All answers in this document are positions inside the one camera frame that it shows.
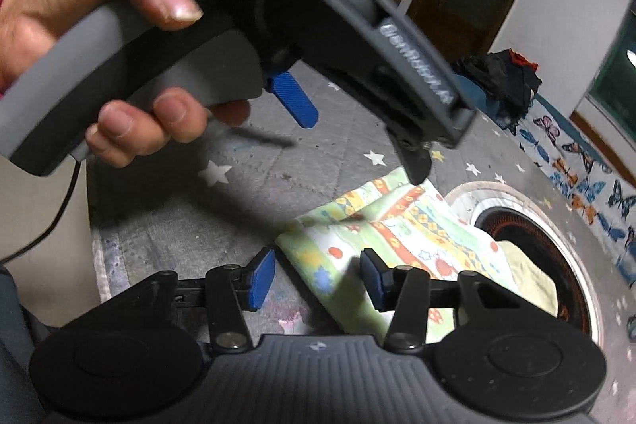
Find colourful patterned baby garment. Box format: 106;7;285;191
276;169;558;339

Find dark clothes pile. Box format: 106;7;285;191
452;49;542;129

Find person's left hand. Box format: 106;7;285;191
1;0;250;168

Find round black induction cooker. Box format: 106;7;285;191
477;208;592;336

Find butterfly print pillow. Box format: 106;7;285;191
508;96;635;289

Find green framed window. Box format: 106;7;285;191
589;6;635;139

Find black cable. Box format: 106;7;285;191
0;157;82;266

